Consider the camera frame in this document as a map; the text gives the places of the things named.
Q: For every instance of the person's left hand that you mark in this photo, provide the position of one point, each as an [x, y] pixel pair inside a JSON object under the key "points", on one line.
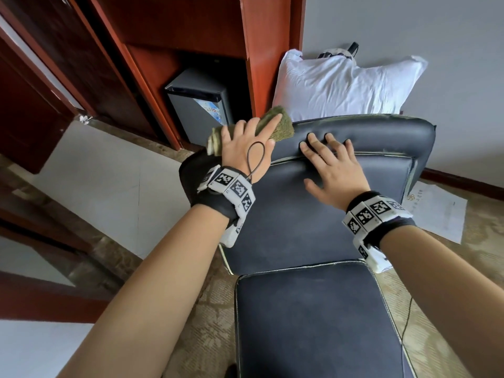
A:
{"points": [[244, 149]]}

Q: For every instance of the person's right hand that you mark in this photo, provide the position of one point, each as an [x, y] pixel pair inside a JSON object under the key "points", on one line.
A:
{"points": [[338, 173]]}

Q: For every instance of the green cleaning cloth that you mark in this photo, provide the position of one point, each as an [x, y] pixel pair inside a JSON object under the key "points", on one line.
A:
{"points": [[282, 122]]}

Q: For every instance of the black leather chair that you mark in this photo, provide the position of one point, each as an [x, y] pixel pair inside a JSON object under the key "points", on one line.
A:
{"points": [[307, 311]]}

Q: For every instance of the person's left forearm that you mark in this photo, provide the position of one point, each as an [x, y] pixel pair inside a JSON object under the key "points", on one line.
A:
{"points": [[149, 303]]}

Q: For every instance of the person's right forearm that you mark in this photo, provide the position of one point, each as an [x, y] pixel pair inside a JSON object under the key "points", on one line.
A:
{"points": [[449, 303]]}

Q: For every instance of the white marker left wristband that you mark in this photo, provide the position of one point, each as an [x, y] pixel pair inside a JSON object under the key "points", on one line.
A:
{"points": [[228, 189]]}

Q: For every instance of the white marker wristband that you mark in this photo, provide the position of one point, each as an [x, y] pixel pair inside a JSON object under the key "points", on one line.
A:
{"points": [[376, 215], [228, 189]]}

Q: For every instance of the white marker right wristband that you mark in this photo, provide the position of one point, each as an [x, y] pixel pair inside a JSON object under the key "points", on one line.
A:
{"points": [[376, 215]]}

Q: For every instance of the grey mini fridge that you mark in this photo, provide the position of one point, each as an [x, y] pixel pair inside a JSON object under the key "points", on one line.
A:
{"points": [[197, 106]]}

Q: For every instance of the white pillow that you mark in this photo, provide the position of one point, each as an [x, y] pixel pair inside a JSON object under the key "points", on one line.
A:
{"points": [[346, 86]]}

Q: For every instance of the white paper sheet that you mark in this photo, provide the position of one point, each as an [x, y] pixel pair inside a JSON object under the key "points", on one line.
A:
{"points": [[437, 212]]}

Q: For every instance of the black and white bag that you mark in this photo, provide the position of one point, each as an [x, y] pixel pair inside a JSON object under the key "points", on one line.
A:
{"points": [[338, 51]]}

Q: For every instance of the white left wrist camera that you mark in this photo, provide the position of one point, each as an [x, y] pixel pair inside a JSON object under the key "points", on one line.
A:
{"points": [[232, 234]]}

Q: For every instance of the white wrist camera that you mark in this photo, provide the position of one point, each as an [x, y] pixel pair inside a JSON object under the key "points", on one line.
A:
{"points": [[232, 234], [378, 260]]}

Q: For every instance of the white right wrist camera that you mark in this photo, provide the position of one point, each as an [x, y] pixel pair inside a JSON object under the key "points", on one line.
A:
{"points": [[378, 260]]}

